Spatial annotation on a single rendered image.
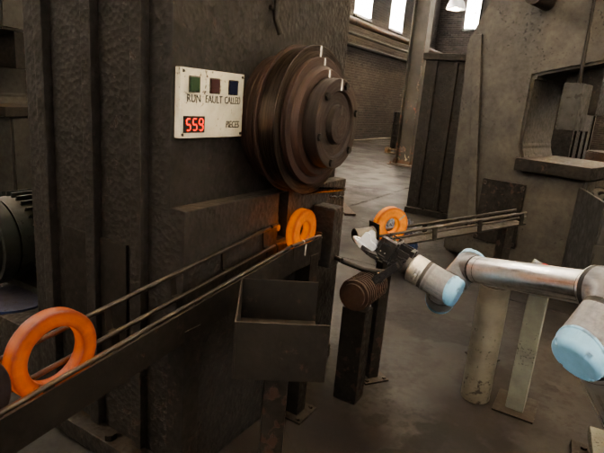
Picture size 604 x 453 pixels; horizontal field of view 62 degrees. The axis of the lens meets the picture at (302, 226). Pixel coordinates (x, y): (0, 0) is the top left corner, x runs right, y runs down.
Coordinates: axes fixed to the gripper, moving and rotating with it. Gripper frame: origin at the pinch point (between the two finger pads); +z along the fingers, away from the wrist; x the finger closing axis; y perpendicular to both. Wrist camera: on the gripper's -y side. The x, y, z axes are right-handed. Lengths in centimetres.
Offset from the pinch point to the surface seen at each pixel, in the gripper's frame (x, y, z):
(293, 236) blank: 7.6, -7.6, 18.2
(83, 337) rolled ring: 89, -13, 16
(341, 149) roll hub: -1.9, 24.4, 17.8
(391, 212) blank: -44.8, -0.2, 5.7
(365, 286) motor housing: -20.3, -22.8, -4.3
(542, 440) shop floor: -46, -51, -85
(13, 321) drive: 48, -85, 99
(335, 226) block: -17.0, -6.5, 15.2
